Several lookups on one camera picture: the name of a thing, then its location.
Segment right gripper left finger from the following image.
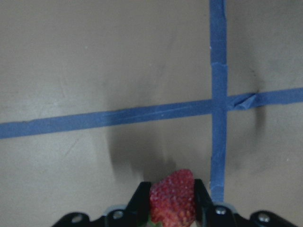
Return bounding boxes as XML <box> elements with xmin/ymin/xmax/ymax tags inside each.
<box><xmin>53</xmin><ymin>182</ymin><xmax>152</xmax><ymax>227</ymax></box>

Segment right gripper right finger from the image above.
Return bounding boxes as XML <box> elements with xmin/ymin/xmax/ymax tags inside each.
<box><xmin>194</xmin><ymin>179</ymin><xmax>296</xmax><ymax>227</ymax></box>

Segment red strawberry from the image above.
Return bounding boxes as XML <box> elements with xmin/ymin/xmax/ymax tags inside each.
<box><xmin>149</xmin><ymin>169</ymin><xmax>196</xmax><ymax>227</ymax></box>

